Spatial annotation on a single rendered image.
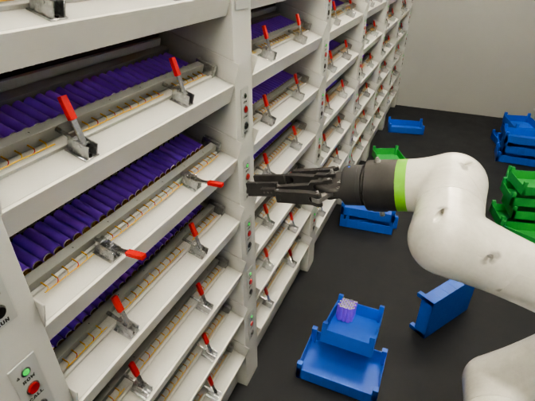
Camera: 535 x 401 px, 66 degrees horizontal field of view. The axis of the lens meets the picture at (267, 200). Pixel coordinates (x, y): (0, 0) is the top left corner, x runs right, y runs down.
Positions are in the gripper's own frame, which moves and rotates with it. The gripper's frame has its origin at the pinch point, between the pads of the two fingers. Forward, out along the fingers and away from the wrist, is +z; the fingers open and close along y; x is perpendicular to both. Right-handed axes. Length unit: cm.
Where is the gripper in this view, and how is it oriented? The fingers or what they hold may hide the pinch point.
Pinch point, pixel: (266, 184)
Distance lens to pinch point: 84.8
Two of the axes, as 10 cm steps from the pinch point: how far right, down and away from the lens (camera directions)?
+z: -9.0, -0.2, 4.4
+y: 4.0, -4.7, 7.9
